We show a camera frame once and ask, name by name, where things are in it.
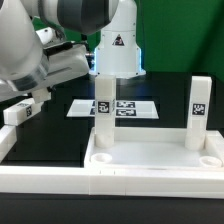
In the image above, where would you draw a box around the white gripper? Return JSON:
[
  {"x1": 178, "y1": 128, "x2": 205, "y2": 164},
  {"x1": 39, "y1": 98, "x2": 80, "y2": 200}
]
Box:
[{"x1": 0, "y1": 44, "x2": 89, "y2": 102}]

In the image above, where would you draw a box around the white desk top tray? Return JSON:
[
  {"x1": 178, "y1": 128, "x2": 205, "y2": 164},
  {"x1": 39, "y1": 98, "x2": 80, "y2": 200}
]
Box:
[{"x1": 84, "y1": 127, "x2": 224, "y2": 170}]

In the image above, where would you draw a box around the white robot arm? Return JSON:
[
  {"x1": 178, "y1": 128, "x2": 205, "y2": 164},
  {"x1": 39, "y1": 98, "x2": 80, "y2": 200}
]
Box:
[{"x1": 0, "y1": 0, "x2": 146, "y2": 102}]

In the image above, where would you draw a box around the white marker base plate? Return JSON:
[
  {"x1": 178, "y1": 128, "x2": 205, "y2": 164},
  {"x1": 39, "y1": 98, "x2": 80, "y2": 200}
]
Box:
[{"x1": 67, "y1": 99, "x2": 159, "y2": 119}]

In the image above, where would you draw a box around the white U-shaped fence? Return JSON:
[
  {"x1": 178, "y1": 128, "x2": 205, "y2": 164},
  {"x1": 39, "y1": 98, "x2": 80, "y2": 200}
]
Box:
[{"x1": 0, "y1": 124, "x2": 224, "y2": 200}]

